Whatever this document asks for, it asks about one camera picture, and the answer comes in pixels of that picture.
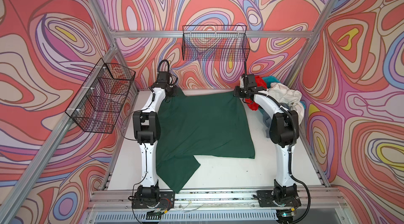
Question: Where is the aluminium front rail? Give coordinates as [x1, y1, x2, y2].
[80, 187, 357, 224]

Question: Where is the black wire basket wall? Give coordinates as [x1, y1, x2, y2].
[65, 59, 136, 134]
[182, 24, 250, 62]

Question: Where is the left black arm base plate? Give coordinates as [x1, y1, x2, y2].
[131, 191, 175, 210]

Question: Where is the aluminium frame back beam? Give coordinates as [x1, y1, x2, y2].
[110, 30, 314, 38]

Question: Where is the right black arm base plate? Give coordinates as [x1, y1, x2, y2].
[253, 189, 302, 208]

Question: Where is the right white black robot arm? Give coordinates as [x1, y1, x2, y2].
[234, 73, 301, 207]

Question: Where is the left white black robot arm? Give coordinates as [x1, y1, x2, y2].
[132, 71, 177, 206]

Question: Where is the black wire basket back wall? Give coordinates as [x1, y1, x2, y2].
[182, 24, 250, 62]

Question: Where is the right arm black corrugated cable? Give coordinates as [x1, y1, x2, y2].
[243, 61, 312, 224]

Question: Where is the green t shirt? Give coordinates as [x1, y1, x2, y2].
[156, 90, 255, 193]

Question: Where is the red t shirt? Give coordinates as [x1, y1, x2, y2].
[244, 76, 267, 111]

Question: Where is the black wire basket left wall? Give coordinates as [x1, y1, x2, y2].
[65, 59, 136, 134]

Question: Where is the grey t shirt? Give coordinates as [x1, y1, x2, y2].
[262, 109, 294, 143]

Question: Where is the white t shirt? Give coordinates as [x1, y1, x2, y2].
[268, 83, 305, 125]

